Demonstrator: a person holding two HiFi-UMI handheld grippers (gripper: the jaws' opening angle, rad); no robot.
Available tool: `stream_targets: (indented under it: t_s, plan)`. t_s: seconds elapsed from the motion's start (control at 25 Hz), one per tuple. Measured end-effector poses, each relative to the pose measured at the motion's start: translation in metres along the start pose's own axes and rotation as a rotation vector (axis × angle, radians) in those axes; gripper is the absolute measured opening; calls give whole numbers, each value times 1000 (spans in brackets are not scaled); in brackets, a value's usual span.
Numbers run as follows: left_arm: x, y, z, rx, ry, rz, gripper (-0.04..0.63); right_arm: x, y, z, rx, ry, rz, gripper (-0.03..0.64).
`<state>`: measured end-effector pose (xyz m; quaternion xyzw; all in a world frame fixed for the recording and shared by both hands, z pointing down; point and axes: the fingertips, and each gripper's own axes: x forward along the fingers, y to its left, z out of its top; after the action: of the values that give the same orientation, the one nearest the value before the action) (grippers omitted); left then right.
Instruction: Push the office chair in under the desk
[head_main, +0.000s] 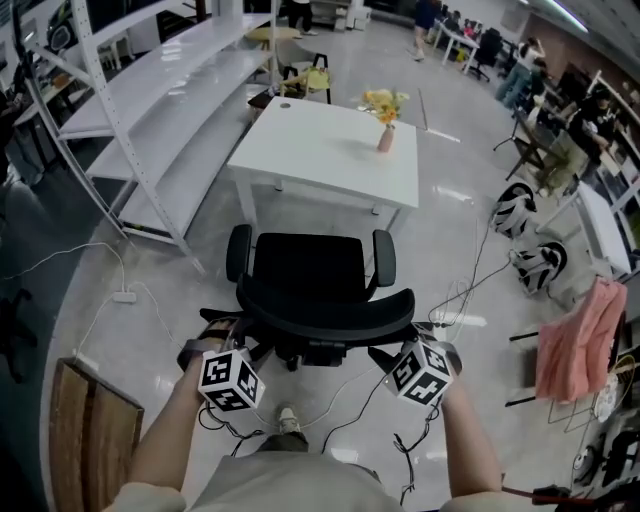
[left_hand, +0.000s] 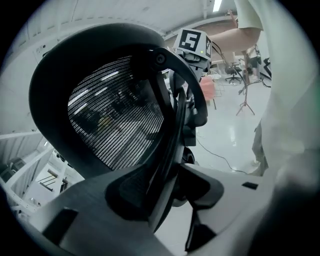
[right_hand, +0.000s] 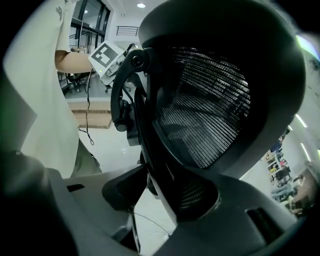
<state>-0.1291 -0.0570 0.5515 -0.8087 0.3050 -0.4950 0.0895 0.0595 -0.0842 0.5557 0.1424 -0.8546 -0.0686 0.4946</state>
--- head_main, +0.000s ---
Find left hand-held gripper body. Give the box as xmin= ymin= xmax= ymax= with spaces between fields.
xmin=176 ymin=319 xmax=266 ymax=413

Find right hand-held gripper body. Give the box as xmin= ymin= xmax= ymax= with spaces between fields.
xmin=388 ymin=322 xmax=465 ymax=408

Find black desk chair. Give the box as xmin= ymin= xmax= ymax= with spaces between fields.
xmin=466 ymin=27 xmax=504 ymax=84

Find yellow cloth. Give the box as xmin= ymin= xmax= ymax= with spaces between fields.
xmin=294 ymin=67 xmax=331 ymax=93

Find pink cloth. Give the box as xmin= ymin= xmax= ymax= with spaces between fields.
xmin=534 ymin=277 xmax=629 ymax=406

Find thin black backpack cable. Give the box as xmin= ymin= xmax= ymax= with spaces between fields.
xmin=427 ymin=218 xmax=514 ymax=327

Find green black backpack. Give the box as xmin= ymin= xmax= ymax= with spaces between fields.
xmin=46 ymin=0 xmax=77 ymax=54

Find person's beige shirt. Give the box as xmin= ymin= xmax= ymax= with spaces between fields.
xmin=102 ymin=449 xmax=507 ymax=512

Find white black backpack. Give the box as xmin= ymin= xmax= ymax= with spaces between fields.
xmin=509 ymin=240 xmax=569 ymax=297
xmin=491 ymin=181 xmax=539 ymax=241

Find person's left hand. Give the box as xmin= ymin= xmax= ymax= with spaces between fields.
xmin=203 ymin=321 xmax=237 ymax=343

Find person's olive trousers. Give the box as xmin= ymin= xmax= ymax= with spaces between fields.
xmin=258 ymin=431 xmax=382 ymax=485

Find black camera stand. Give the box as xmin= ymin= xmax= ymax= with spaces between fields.
xmin=9 ymin=0 xmax=37 ymax=102

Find black folding table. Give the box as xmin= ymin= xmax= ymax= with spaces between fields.
xmin=493 ymin=107 xmax=572 ymax=197

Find black frame chair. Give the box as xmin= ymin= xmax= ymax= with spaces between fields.
xmin=278 ymin=53 xmax=333 ymax=106

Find long black floor cable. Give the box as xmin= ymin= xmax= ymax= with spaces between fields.
xmin=319 ymin=372 xmax=390 ymax=452

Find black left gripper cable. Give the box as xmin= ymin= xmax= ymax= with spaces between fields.
xmin=198 ymin=403 xmax=282 ymax=457

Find grey shell chair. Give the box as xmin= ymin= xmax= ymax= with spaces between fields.
xmin=276 ymin=38 xmax=322 ymax=82

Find white square table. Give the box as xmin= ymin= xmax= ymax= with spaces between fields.
xmin=225 ymin=96 xmax=421 ymax=237

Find round wooden table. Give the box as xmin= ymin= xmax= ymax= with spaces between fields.
xmin=244 ymin=26 xmax=302 ymax=52

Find white power strip cable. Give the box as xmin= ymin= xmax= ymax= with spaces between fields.
xmin=0 ymin=241 xmax=127 ymax=297

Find white cubby cabinet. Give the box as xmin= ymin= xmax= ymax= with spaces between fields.
xmin=309 ymin=0 xmax=373 ymax=32

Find long white metal shelving rack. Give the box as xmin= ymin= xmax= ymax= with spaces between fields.
xmin=19 ymin=0 xmax=282 ymax=277

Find person's right forearm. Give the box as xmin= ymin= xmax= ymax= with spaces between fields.
xmin=438 ymin=382 xmax=504 ymax=502

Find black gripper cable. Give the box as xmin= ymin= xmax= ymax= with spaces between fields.
xmin=391 ymin=399 xmax=444 ymax=507
xmin=198 ymin=403 xmax=282 ymax=457

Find person's left forearm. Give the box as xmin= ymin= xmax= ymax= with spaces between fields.
xmin=127 ymin=369 xmax=212 ymax=497

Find black clothes rack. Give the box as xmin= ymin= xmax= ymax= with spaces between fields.
xmin=504 ymin=299 xmax=640 ymax=441

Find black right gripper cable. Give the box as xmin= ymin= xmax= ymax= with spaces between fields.
xmin=391 ymin=399 xmax=444 ymax=507

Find black office chair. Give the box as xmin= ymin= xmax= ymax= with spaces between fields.
xmin=224 ymin=223 xmax=418 ymax=372

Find person's left shoe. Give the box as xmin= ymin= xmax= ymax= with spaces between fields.
xmin=277 ymin=405 xmax=302 ymax=435

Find white narrow bench table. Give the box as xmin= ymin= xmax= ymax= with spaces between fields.
xmin=536 ymin=180 xmax=634 ymax=280

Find yellow flower bouquet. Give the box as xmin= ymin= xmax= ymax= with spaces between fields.
xmin=352 ymin=87 xmax=412 ymax=127

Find white storage shelf unit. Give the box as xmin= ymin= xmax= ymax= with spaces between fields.
xmin=585 ymin=69 xmax=640 ymax=237

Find long white desk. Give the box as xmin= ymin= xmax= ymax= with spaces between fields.
xmin=432 ymin=21 xmax=482 ymax=77

